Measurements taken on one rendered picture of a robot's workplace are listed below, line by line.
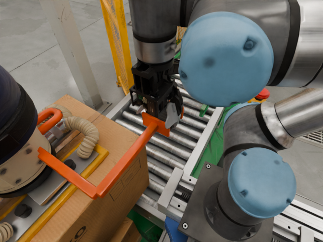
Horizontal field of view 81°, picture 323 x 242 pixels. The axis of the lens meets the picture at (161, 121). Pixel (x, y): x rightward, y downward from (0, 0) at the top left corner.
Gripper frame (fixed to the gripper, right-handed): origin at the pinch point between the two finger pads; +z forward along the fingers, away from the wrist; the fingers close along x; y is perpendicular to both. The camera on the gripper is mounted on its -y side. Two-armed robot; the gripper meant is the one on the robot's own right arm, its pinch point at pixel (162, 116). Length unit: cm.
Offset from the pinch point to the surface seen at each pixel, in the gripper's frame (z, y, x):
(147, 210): 59, 13, -1
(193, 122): 66, -55, -8
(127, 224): 65, 22, -7
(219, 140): 121, -90, 10
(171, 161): 65, -19, -6
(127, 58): 39, -62, -69
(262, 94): 17, -46, 23
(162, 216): 59, 11, 7
